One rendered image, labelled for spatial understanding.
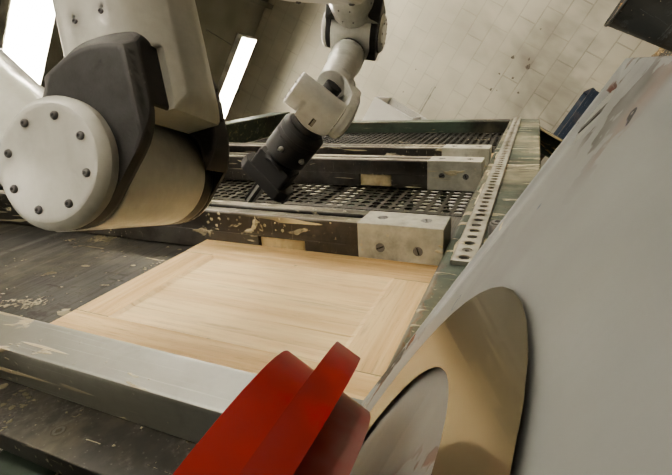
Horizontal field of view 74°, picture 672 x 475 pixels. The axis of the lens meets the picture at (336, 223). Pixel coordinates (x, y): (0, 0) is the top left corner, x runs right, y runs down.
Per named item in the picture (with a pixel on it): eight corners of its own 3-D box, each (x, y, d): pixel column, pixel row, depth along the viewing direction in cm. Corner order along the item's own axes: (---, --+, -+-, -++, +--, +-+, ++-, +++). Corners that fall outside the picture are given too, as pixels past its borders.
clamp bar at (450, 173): (479, 194, 102) (485, 84, 94) (104, 175, 148) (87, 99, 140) (484, 184, 111) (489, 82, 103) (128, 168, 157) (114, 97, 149)
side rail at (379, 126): (507, 146, 195) (509, 120, 192) (285, 144, 238) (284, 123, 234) (508, 143, 202) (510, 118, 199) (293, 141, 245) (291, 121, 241)
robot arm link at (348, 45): (313, 93, 92) (337, 49, 105) (362, 99, 90) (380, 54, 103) (310, 42, 85) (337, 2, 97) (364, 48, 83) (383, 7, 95)
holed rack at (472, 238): (475, 267, 54) (475, 262, 54) (450, 264, 55) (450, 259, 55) (521, 118, 197) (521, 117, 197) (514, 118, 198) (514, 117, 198)
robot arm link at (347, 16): (335, 1, 101) (311, -62, 80) (391, 7, 99) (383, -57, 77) (325, 52, 102) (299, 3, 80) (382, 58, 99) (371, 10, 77)
